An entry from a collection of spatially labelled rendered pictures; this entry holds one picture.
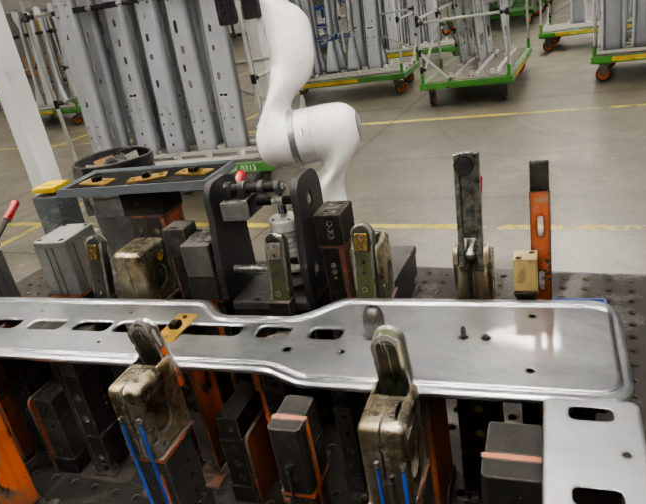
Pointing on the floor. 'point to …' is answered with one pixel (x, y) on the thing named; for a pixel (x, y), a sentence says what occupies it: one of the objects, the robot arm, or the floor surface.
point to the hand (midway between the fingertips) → (240, 15)
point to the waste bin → (121, 231)
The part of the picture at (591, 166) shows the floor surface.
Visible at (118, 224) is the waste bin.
